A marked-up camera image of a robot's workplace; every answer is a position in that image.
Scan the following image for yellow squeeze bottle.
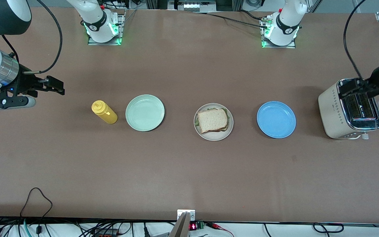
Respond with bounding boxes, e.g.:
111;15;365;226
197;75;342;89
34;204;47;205
91;100;118;124

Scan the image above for green lettuce leaf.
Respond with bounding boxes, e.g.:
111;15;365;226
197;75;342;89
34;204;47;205
194;107;231;132

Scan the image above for blue plate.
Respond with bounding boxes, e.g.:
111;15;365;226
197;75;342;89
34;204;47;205
257;101;296;139

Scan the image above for mint green plate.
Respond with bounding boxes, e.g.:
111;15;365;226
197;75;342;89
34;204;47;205
125;94;165;132

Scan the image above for beige plate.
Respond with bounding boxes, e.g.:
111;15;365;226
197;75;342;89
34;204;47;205
194;103;234;141

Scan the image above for beige chrome toaster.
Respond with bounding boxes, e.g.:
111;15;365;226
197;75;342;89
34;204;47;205
318;78;379;141

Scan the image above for grey power unit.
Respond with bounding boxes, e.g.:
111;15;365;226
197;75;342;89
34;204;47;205
168;0;216;12

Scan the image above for red alligator clip lead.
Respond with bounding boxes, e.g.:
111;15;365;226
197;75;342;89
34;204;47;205
206;222;234;237

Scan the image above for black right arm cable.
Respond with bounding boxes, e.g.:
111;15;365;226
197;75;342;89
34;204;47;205
2;0;63;73

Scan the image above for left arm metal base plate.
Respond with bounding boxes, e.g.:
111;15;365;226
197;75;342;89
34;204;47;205
261;18;296;49

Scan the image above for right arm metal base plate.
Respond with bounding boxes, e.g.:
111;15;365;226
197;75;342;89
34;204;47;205
88;9;126;46

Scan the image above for thin black looped cable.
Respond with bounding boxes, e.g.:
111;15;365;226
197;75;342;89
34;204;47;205
20;188;53;235

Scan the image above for black cable on table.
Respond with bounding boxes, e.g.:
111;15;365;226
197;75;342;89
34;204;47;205
193;12;269;28
238;9;263;21

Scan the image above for black coiled cable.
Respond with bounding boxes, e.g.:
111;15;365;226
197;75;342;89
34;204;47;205
313;223;344;233

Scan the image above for white metal bracket plate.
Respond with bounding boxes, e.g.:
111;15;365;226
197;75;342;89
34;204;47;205
177;210;196;222

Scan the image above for grey metal mount bar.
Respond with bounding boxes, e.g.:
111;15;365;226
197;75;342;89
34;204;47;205
169;212;190;237

